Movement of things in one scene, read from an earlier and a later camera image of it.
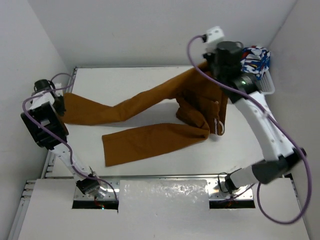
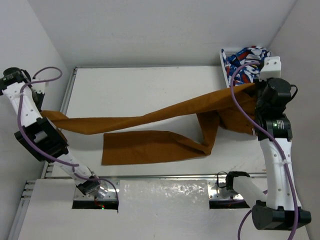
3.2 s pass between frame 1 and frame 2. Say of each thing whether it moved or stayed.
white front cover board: stayed
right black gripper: moved
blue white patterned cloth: stayed
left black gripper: moved
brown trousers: moved
